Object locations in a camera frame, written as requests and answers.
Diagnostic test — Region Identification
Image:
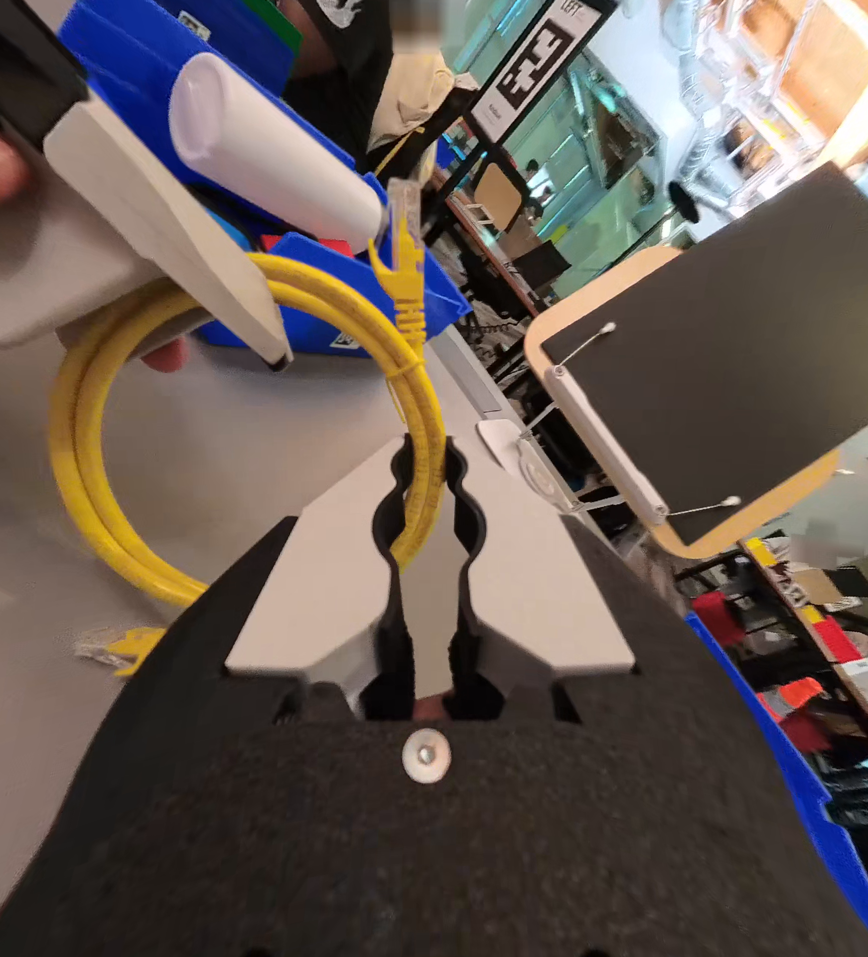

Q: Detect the tan wooden chair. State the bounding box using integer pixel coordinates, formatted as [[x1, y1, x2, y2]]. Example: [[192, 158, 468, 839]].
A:
[[473, 160, 525, 234]]

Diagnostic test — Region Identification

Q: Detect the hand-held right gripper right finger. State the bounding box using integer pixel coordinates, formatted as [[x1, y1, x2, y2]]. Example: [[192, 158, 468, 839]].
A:
[[443, 439, 637, 722]]

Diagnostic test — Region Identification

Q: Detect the black-framed marker sign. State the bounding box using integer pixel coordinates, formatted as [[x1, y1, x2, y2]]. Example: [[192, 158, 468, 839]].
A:
[[466, 0, 619, 145]]

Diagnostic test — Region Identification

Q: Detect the black round-top stand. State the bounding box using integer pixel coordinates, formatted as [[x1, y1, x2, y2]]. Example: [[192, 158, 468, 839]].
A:
[[666, 179, 703, 226]]

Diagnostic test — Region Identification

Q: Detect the dark table cable hatch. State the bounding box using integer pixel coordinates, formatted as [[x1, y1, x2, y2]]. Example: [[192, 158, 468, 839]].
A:
[[433, 323, 507, 417]]

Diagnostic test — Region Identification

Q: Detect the red bag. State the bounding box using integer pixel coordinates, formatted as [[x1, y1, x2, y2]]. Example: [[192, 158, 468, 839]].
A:
[[692, 589, 747, 645]]

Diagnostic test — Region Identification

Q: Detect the blue plastic bin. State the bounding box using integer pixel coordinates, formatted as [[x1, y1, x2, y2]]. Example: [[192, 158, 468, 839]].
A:
[[56, 0, 474, 358], [684, 612, 868, 957]]

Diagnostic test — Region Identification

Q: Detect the yellow network cable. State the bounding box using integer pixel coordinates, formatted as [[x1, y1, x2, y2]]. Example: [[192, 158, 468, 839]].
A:
[[47, 179, 451, 679]]

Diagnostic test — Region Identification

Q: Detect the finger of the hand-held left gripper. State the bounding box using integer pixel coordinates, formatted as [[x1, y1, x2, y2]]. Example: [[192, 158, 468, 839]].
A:
[[0, 187, 218, 352], [43, 99, 293, 372]]

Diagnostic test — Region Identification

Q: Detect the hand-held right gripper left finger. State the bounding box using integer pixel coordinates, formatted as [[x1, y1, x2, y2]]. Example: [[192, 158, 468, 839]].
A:
[[223, 436, 417, 722]]

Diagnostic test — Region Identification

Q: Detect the white bottle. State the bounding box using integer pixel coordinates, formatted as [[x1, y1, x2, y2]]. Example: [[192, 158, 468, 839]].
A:
[[168, 51, 388, 257]]

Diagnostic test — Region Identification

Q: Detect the wood-rimmed black tablet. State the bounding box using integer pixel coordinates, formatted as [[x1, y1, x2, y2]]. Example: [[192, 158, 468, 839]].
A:
[[524, 160, 868, 562]]

